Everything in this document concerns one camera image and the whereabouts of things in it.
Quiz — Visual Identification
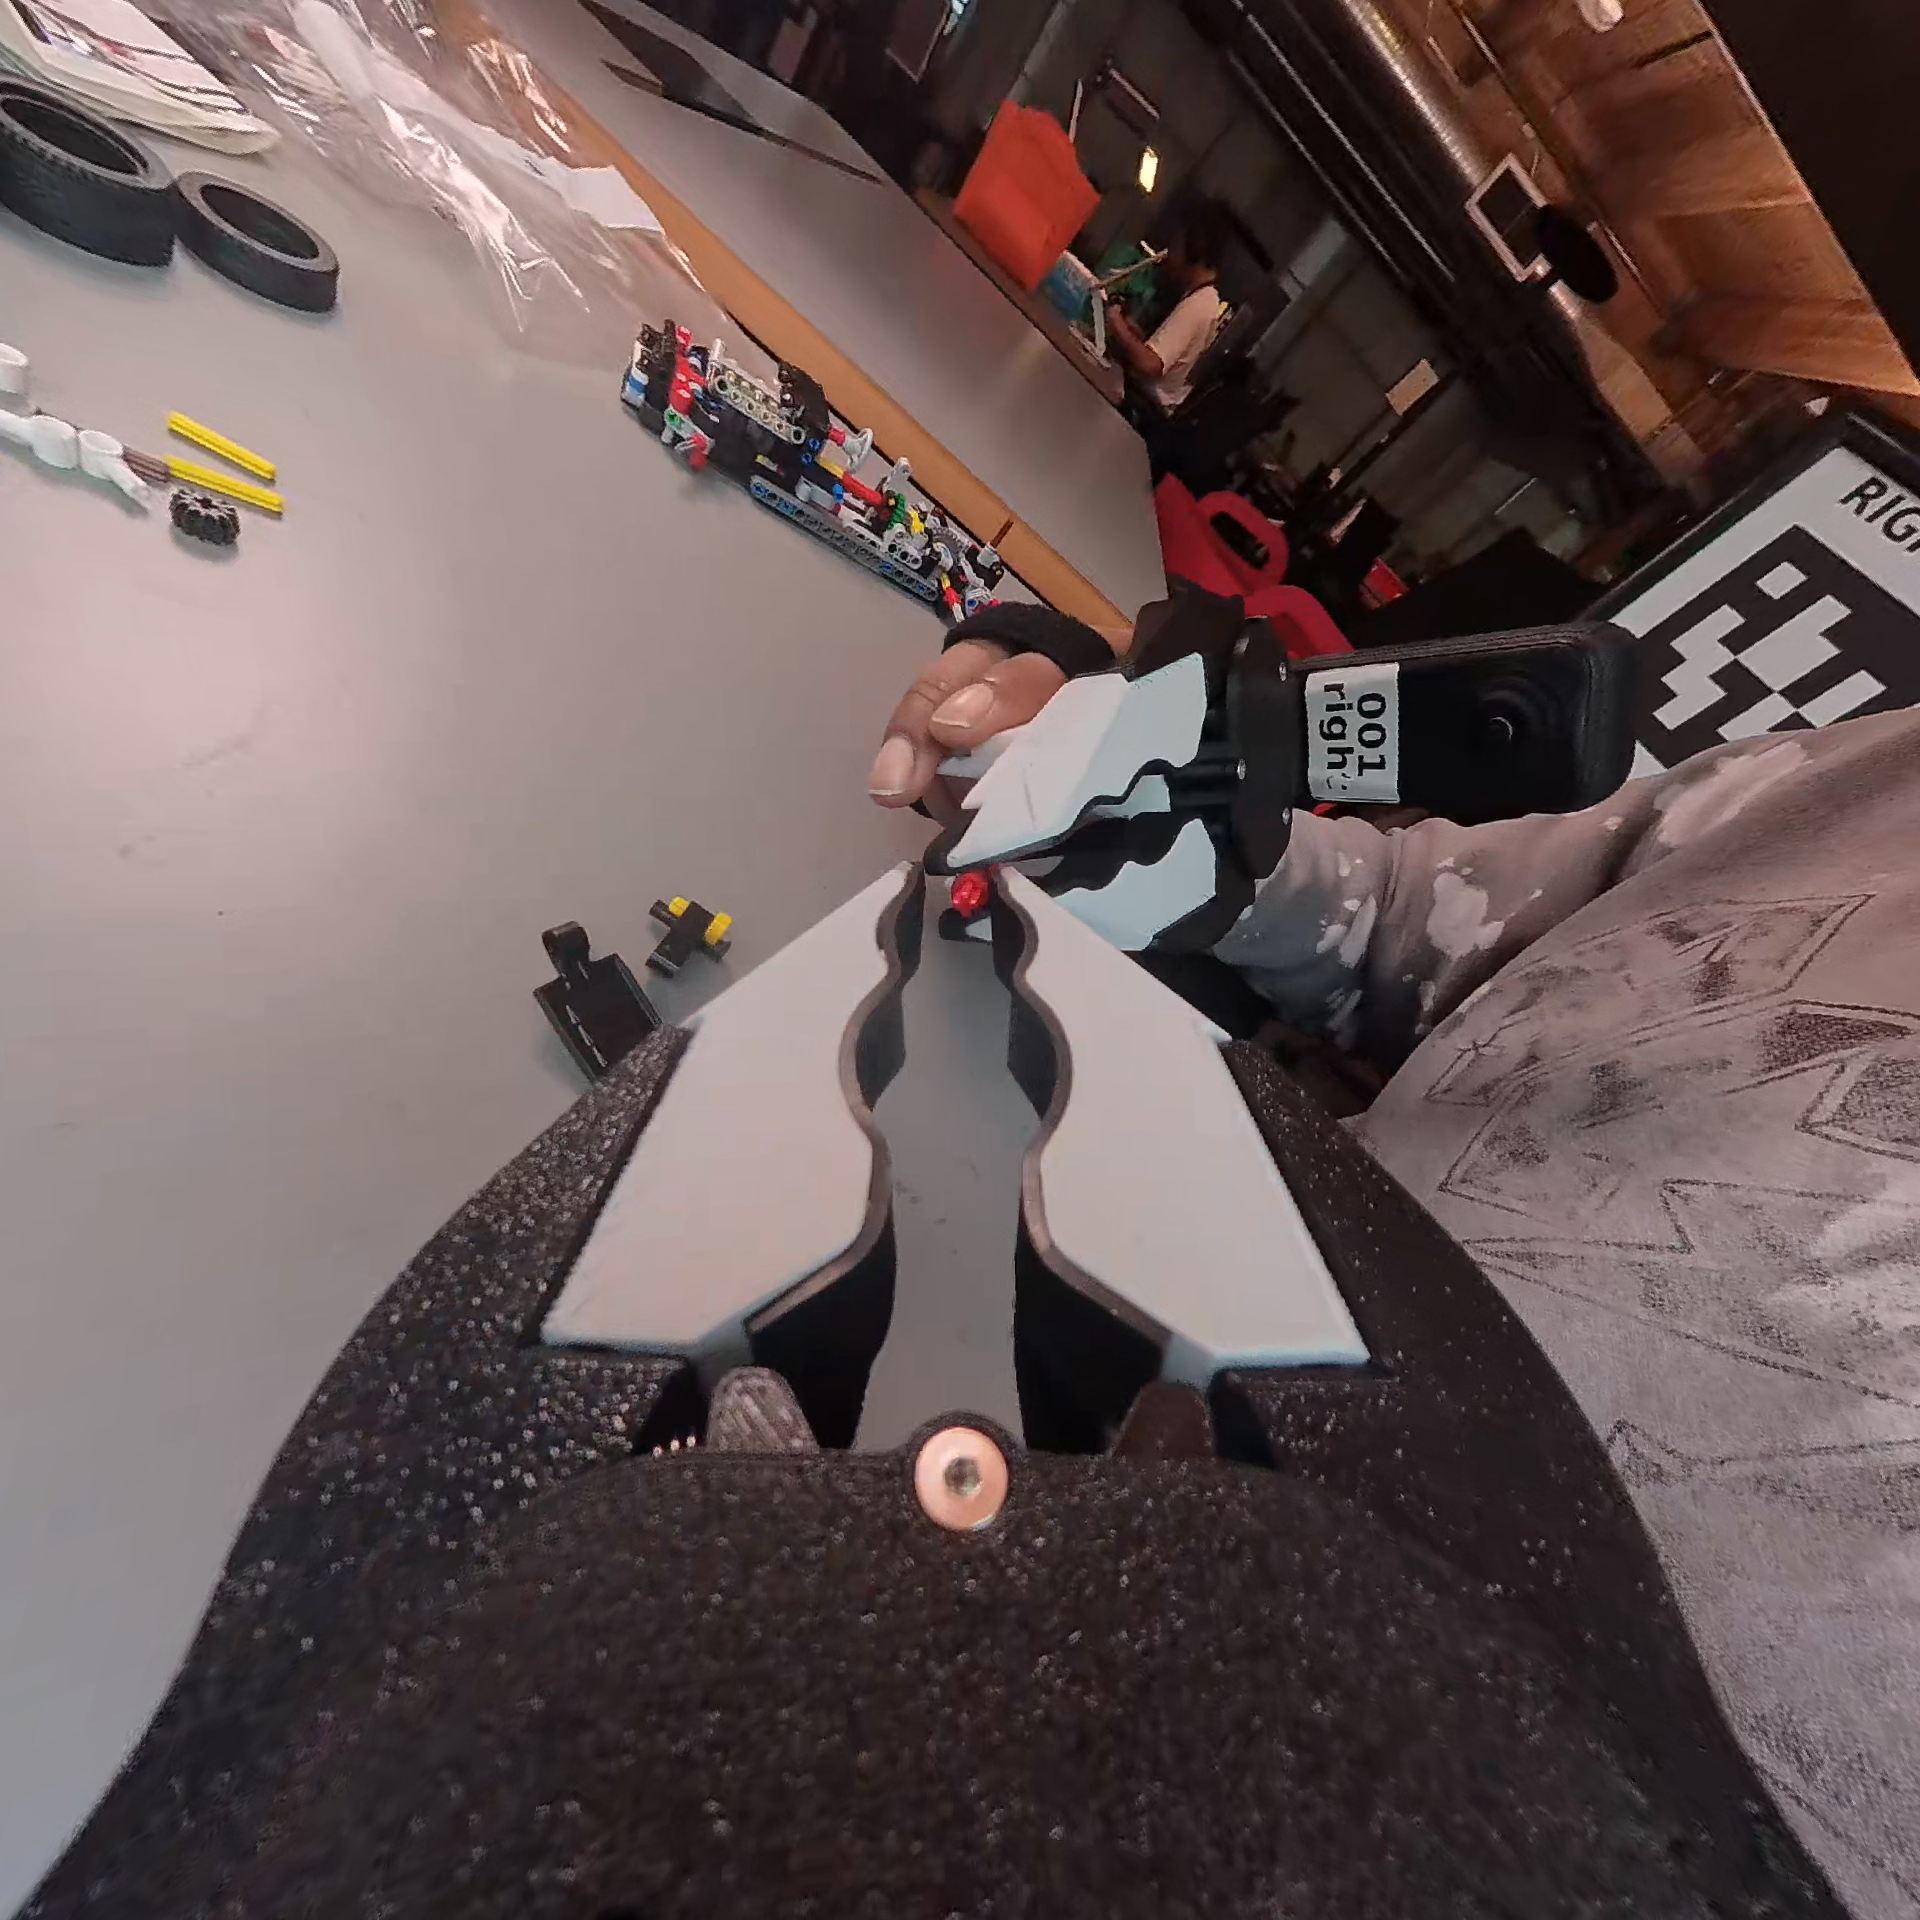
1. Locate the orange bag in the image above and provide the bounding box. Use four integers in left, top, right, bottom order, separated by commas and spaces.
952, 100, 1105, 292

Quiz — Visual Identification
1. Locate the grey desk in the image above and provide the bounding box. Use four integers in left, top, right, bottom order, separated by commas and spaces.
0, 0, 1246, 1878

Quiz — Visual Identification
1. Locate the adjacent grey table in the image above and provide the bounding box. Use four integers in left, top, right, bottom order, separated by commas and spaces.
480, 0, 1178, 633

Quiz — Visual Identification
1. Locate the red plastic stool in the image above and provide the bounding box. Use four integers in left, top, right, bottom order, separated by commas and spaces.
1152, 472, 1353, 661

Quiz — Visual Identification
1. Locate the black white marker board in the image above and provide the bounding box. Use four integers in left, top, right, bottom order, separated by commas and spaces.
1580, 409, 1920, 779

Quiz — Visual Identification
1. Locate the white toy connector piece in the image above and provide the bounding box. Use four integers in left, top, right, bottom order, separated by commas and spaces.
0, 404, 152, 508

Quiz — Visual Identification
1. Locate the black curved toy roof assembly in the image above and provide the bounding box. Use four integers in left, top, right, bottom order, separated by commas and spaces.
533, 917, 667, 1085

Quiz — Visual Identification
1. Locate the toy brick car chassis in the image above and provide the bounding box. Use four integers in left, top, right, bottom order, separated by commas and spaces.
620, 317, 1009, 624

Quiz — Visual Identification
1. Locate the silver ventilation duct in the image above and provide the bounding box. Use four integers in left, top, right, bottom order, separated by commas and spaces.
1290, 0, 1605, 362

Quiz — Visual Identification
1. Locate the person's right hand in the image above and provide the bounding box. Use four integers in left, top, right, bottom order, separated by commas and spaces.
869, 653, 1075, 819

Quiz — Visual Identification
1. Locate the toy sticker sheet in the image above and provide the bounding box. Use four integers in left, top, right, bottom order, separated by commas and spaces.
0, 0, 282, 157

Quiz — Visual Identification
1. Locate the black rubber toy tire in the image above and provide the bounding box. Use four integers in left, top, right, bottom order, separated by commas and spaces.
176, 169, 338, 314
0, 81, 178, 268

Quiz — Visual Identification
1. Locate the person's grey patterned sweatshirt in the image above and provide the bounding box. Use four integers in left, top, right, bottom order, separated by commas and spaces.
1350, 838, 1920, 1920

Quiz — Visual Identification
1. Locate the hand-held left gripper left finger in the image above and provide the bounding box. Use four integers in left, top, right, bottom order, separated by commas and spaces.
539, 865, 926, 1451

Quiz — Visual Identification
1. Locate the yellow toy connector piece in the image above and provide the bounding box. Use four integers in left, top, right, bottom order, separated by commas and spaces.
164, 456, 288, 519

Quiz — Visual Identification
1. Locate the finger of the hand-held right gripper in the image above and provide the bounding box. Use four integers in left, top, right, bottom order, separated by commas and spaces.
920, 655, 1212, 877
1036, 814, 1221, 956

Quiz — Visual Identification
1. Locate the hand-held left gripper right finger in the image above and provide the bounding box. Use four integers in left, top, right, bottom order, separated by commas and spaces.
996, 872, 1372, 1451

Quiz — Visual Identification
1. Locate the clear plastic bag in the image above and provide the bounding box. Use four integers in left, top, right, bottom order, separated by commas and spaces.
150, 0, 722, 331

